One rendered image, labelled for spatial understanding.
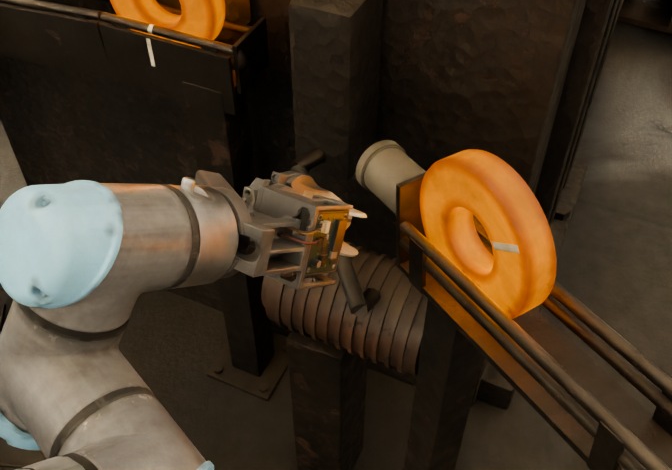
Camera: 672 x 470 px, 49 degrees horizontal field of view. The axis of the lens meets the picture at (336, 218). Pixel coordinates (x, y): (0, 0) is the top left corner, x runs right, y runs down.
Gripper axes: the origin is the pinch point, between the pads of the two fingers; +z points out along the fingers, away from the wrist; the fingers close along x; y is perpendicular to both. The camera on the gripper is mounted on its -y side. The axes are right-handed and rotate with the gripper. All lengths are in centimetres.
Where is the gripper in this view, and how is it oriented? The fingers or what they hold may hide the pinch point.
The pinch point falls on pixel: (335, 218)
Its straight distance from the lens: 73.4
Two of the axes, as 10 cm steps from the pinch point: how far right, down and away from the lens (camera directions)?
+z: 5.7, -0.3, 8.2
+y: 7.9, 2.9, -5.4
